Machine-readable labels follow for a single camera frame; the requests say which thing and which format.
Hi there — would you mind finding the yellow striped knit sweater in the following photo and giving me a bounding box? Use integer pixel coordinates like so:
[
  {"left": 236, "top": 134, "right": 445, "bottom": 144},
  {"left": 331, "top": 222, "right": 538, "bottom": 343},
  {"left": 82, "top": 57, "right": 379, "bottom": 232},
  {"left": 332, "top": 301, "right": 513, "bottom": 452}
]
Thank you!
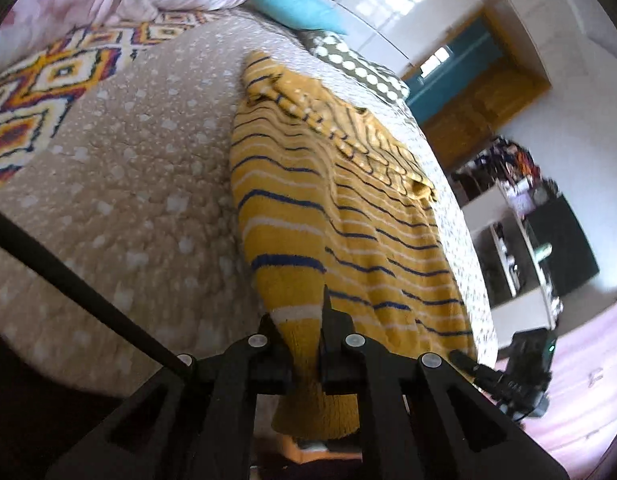
[{"left": 229, "top": 50, "right": 479, "bottom": 440}]

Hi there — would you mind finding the beige quilted bed cover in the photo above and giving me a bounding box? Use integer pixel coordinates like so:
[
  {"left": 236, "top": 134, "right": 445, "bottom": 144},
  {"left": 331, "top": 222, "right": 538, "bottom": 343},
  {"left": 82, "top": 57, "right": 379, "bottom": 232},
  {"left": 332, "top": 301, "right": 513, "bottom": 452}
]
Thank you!
[{"left": 0, "top": 10, "right": 499, "bottom": 401}]

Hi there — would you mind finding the white cluttered shelf unit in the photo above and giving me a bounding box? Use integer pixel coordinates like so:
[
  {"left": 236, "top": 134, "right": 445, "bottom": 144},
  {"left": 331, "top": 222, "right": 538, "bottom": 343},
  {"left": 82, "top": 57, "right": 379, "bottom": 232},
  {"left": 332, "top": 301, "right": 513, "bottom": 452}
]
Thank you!
[{"left": 451, "top": 135, "right": 564, "bottom": 333}]

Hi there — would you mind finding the teal glass door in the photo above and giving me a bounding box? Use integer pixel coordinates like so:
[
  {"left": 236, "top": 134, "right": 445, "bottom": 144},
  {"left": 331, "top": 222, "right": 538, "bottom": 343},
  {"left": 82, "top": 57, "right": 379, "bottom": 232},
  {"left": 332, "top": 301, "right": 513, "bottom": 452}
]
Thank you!
[{"left": 403, "top": 14, "right": 505, "bottom": 112}]

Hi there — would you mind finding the wooden door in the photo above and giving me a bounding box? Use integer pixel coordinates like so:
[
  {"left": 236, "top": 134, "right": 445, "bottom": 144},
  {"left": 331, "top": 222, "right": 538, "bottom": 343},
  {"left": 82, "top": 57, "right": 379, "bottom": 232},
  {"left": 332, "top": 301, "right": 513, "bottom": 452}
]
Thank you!
[{"left": 419, "top": 67, "right": 550, "bottom": 171}]

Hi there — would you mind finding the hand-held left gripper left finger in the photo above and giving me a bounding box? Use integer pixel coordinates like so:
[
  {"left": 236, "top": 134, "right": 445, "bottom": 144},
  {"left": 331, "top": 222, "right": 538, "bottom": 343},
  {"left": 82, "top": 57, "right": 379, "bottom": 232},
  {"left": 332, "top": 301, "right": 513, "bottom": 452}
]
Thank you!
[{"left": 46, "top": 314, "right": 292, "bottom": 480}]

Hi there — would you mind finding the diamond patterned blanket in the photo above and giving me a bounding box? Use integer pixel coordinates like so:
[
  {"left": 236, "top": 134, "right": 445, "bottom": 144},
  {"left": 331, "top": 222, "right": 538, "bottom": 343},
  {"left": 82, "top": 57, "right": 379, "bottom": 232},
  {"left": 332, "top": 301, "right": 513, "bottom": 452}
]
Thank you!
[{"left": 0, "top": 10, "right": 214, "bottom": 196}]

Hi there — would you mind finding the black screen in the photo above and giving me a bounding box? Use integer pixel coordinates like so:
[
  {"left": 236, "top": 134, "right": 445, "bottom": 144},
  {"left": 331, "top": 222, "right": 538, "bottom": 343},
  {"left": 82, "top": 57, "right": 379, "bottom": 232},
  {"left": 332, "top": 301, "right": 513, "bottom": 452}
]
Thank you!
[{"left": 527, "top": 194, "right": 601, "bottom": 298}]

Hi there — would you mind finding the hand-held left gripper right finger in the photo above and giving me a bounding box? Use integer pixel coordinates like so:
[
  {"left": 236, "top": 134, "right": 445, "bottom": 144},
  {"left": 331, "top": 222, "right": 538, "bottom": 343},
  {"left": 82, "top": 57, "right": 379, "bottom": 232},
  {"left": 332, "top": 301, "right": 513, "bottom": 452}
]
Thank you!
[{"left": 317, "top": 285, "right": 570, "bottom": 480}]

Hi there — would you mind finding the white glossy wardrobe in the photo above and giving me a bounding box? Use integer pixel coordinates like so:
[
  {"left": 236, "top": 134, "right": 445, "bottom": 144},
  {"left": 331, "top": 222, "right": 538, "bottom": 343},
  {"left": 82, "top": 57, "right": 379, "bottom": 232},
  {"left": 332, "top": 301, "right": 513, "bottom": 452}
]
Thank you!
[{"left": 261, "top": 0, "right": 494, "bottom": 78}]

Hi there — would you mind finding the black rod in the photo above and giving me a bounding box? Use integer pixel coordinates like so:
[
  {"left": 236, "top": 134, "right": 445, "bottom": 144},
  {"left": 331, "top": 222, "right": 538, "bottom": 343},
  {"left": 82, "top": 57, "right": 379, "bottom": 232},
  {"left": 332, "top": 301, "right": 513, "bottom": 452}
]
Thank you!
[{"left": 0, "top": 204, "right": 195, "bottom": 377}]

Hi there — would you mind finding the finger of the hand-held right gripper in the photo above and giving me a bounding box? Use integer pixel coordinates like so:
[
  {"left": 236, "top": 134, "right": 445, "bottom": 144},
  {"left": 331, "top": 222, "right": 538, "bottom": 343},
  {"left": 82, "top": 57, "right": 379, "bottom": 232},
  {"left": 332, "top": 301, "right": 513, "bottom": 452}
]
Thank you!
[{"left": 449, "top": 349, "right": 507, "bottom": 395}]

